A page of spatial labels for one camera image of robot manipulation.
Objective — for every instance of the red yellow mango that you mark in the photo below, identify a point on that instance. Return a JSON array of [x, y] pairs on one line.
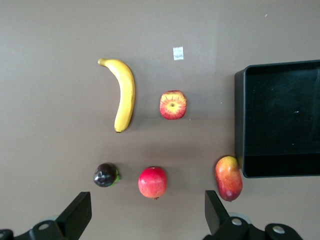
[[228, 180]]

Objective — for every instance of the red pomegranate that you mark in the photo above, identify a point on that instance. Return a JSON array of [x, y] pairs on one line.
[[152, 182]]

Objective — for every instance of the small tape mark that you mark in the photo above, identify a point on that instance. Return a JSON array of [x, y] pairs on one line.
[[178, 53]]

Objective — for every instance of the black plastic tray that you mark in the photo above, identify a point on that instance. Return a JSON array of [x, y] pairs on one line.
[[280, 120]]

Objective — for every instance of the dark purple eggplant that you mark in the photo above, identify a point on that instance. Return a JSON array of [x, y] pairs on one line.
[[103, 175]]

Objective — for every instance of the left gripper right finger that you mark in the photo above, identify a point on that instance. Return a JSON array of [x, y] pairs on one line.
[[217, 215]]

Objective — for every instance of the yellow banana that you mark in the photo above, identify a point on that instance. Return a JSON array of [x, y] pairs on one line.
[[126, 95]]

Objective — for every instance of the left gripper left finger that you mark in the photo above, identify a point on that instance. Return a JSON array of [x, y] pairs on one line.
[[77, 212]]

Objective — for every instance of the red yellow apple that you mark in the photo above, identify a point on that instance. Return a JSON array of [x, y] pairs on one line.
[[173, 105]]

